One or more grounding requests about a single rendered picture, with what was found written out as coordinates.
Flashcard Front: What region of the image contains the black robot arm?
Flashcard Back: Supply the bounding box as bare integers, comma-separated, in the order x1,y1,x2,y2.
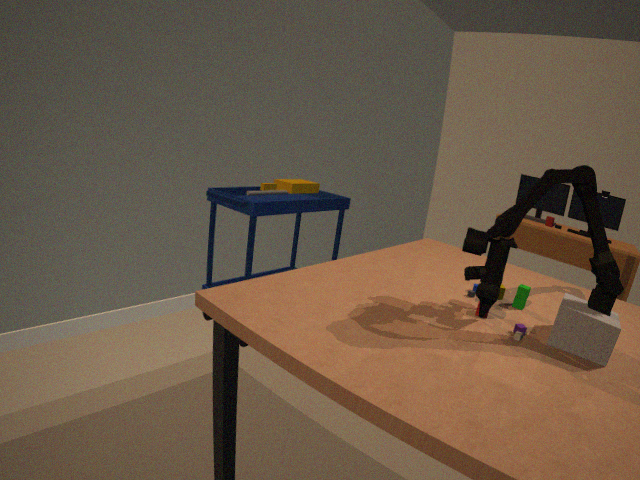
463,165,624,316

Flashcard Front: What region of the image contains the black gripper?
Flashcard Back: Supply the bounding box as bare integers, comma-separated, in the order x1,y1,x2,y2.
475,258,506,318

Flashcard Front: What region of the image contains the purple block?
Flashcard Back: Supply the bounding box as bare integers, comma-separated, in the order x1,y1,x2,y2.
513,324,527,336

